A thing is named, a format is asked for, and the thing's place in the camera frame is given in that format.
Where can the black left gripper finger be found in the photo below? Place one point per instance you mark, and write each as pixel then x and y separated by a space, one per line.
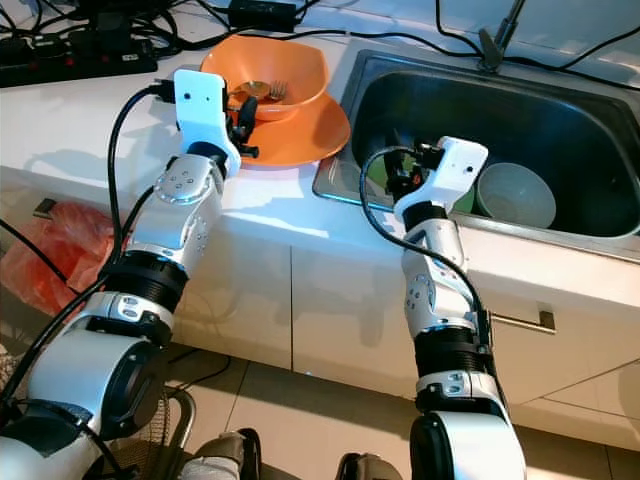
pixel 245 110

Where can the long silver metal spoon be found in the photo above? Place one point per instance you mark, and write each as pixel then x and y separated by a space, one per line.
pixel 255 90

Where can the orange plastic bowl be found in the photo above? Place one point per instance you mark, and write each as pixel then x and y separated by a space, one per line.
pixel 275 60

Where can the orange plastic plate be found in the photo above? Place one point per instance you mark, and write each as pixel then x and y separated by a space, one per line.
pixel 305 140

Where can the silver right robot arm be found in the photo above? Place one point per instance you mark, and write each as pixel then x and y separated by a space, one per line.
pixel 440 300

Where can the green plate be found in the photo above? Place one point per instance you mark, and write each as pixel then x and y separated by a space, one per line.
pixel 375 170

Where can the black power adapter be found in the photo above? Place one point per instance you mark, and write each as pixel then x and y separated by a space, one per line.
pixel 265 14

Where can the pale grey bowl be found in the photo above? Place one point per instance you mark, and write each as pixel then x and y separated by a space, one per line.
pixel 515 195

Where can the grey metal faucet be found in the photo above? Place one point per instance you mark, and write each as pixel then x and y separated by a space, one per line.
pixel 490 52

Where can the white cabinet door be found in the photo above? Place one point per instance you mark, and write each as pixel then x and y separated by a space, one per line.
pixel 350 330
pixel 260 300

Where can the black box device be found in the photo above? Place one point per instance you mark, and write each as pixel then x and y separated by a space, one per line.
pixel 120 8

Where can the black power strip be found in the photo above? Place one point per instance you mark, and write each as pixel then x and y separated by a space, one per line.
pixel 80 65

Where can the stainless steel sink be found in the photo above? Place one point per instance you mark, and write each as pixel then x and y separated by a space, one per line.
pixel 580 115

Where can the red plastic bag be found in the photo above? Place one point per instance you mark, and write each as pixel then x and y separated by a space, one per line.
pixel 60 265

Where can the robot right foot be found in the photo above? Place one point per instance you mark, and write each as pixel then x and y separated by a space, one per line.
pixel 365 468

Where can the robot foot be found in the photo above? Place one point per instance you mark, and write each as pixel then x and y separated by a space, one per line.
pixel 222 458
pixel 365 468

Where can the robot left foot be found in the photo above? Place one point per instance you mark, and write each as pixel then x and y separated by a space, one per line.
pixel 222 458

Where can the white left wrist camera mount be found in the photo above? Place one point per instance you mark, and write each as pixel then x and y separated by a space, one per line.
pixel 200 110

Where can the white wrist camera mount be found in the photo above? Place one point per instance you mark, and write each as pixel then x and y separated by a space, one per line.
pixel 200 110
pixel 460 165

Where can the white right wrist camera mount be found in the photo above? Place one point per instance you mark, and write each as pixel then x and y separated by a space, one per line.
pixel 460 165

